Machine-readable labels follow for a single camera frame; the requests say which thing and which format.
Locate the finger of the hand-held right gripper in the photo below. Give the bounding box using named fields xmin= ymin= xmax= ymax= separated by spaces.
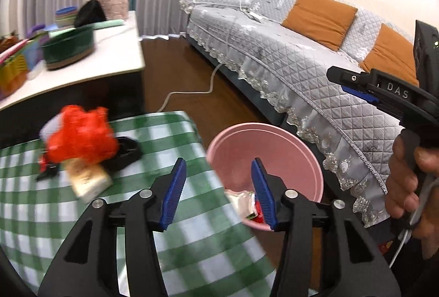
xmin=341 ymin=85 xmax=380 ymax=105
xmin=327 ymin=66 xmax=377 ymax=92

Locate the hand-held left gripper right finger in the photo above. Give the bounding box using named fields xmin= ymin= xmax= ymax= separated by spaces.
xmin=251 ymin=157 xmax=402 ymax=297

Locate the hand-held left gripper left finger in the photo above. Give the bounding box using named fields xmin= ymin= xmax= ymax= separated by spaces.
xmin=38 ymin=157 xmax=187 ymax=297

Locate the pink plastic bin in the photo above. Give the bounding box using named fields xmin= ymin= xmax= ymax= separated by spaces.
xmin=207 ymin=123 xmax=325 ymax=232

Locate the black plastic tray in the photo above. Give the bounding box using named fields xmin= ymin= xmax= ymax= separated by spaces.
xmin=103 ymin=136 xmax=144 ymax=171

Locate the small beige box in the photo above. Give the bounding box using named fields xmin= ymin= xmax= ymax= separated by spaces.
xmin=67 ymin=160 xmax=114 ymax=204

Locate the large red plastic bag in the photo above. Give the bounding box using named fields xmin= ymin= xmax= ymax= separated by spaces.
xmin=46 ymin=105 xmax=120 ymax=165

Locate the black red snack wrapper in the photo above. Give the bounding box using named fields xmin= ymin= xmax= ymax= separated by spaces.
xmin=36 ymin=156 xmax=64 ymax=181

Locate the white foam net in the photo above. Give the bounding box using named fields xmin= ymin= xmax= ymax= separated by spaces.
xmin=39 ymin=113 xmax=64 ymax=143

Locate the person's right hand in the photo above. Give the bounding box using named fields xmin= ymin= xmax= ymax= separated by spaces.
xmin=385 ymin=137 xmax=439 ymax=260

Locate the orange cushion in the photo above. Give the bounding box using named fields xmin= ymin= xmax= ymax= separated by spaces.
xmin=281 ymin=0 xmax=358 ymax=51
xmin=359 ymin=23 xmax=420 ymax=86

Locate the sofa with grey quilted cover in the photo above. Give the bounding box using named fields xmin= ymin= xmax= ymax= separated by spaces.
xmin=179 ymin=0 xmax=439 ymax=229

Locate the green checked tablecloth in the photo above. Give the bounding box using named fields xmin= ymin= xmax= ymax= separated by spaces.
xmin=0 ymin=111 xmax=278 ymax=297

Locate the white top coffee table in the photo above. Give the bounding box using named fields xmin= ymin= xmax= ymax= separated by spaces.
xmin=0 ymin=10 xmax=145 ymax=147

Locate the mint green rolled mat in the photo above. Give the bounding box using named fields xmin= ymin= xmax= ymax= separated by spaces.
xmin=50 ymin=19 xmax=126 ymax=40

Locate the green round tin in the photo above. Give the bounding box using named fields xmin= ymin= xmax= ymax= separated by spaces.
xmin=40 ymin=25 xmax=95 ymax=70

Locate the black cloth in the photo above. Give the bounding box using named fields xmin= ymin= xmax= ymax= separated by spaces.
xmin=74 ymin=0 xmax=107 ymax=28

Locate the colourful storage box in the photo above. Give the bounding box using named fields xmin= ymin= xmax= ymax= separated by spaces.
xmin=0 ymin=38 xmax=47 ymax=100

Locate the pink fabric basket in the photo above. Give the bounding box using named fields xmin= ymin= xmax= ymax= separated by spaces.
xmin=86 ymin=0 xmax=130 ymax=21

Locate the stack of coloured bowls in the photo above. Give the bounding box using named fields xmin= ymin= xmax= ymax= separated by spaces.
xmin=54 ymin=6 xmax=79 ymax=28

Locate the brown ornament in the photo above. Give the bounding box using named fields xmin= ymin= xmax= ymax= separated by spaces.
xmin=0 ymin=30 xmax=19 ymax=48

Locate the white power cable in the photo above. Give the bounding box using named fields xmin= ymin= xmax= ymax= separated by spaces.
xmin=156 ymin=7 xmax=254 ymax=114

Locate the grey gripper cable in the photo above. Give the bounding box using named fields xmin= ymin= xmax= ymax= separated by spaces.
xmin=389 ymin=177 xmax=439 ymax=264

